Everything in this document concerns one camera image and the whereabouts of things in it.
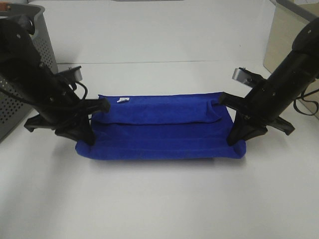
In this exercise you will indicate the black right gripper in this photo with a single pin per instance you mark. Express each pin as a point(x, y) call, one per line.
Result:
point(265, 102)

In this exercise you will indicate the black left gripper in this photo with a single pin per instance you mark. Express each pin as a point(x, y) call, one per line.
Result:
point(57, 104)

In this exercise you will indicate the blue microfibre towel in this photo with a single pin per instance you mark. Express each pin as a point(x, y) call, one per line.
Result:
point(192, 126)

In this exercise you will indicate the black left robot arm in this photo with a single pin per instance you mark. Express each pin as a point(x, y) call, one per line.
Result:
point(59, 98)

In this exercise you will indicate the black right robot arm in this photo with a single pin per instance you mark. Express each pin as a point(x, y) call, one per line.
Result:
point(268, 98)

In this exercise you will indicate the white towel label tag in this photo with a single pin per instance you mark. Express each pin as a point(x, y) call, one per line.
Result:
point(122, 100)

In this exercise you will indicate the grey perforated laundry basket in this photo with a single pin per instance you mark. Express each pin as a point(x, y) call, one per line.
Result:
point(26, 57)

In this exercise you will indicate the beige storage box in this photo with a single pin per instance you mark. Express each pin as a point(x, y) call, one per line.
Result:
point(286, 37)

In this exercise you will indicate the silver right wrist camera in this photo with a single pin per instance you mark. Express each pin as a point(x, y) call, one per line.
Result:
point(246, 77)

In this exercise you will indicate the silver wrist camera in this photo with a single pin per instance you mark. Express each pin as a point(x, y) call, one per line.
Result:
point(71, 74)
point(246, 77)

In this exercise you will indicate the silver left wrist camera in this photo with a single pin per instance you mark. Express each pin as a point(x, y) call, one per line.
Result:
point(71, 74)

